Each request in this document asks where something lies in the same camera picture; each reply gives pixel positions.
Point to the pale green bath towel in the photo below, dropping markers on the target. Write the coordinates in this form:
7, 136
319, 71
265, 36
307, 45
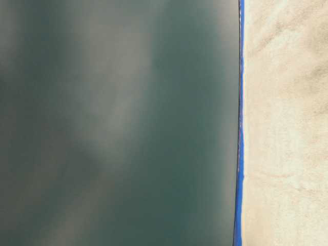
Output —
285, 123

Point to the blue table cloth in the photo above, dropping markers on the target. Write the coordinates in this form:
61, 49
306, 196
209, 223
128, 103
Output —
237, 236

